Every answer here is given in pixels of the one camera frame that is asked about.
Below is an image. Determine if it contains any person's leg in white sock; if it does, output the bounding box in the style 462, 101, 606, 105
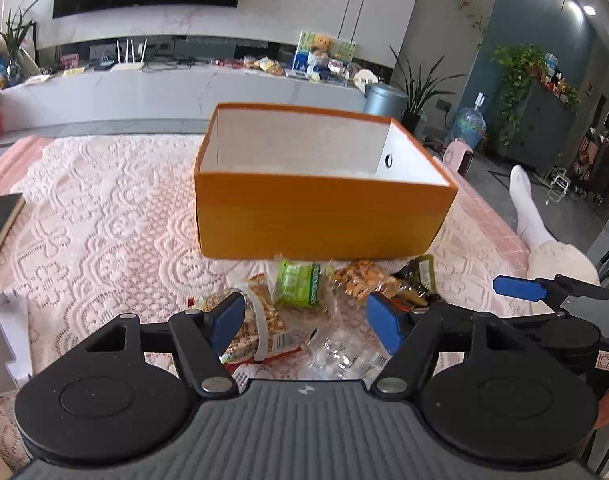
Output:
509, 164, 601, 303

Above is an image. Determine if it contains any green-white display card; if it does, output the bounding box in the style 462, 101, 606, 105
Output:
297, 30, 357, 62

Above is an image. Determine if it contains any orange cardboard box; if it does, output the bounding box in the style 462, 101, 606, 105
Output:
193, 102, 458, 261

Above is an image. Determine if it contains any pile of yellow snack packets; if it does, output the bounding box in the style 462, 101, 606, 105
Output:
242, 55, 286, 78

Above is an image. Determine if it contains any grey metal stand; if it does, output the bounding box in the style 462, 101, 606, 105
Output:
0, 292, 32, 396

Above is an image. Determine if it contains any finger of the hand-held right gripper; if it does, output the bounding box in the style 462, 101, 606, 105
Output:
493, 274, 609, 305

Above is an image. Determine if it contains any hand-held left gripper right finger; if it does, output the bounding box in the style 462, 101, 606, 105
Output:
365, 291, 518, 397

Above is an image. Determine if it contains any blue water jug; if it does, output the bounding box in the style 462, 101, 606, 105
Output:
447, 92, 487, 153

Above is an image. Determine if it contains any potted long-leaf plant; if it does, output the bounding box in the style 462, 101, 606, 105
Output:
389, 47, 465, 134

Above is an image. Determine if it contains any pink small heater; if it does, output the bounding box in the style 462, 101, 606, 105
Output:
441, 140, 477, 177

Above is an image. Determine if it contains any teal cabinet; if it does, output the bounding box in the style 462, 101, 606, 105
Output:
504, 80, 577, 173

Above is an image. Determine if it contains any green vine plant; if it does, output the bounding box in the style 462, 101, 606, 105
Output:
491, 45, 550, 146

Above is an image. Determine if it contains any grey-blue pedal trash can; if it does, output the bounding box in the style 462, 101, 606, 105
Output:
363, 83, 409, 120

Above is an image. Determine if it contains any red-white peanut snack packet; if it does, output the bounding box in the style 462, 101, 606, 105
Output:
204, 272, 302, 365

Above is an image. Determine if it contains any brown nut snack packet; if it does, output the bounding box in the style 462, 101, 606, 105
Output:
329, 260, 402, 306

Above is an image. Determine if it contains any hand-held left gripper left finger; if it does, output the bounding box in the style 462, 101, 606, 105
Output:
82, 291, 248, 397

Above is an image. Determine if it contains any clear plastic snack packet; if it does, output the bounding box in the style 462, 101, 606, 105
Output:
299, 305, 392, 378

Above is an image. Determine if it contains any white step stool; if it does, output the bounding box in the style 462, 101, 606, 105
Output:
548, 169, 573, 204

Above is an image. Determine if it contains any white television console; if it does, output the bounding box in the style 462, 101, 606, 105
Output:
0, 35, 370, 133

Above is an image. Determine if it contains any white router with antennas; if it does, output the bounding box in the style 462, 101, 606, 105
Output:
112, 38, 148, 72

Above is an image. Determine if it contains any brown teddy bear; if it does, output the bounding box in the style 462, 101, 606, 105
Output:
309, 35, 335, 59

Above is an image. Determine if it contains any dark green snack packet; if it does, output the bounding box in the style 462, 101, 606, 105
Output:
391, 255, 437, 308

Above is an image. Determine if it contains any green plant in glass vase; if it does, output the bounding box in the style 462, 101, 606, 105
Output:
0, 0, 45, 81

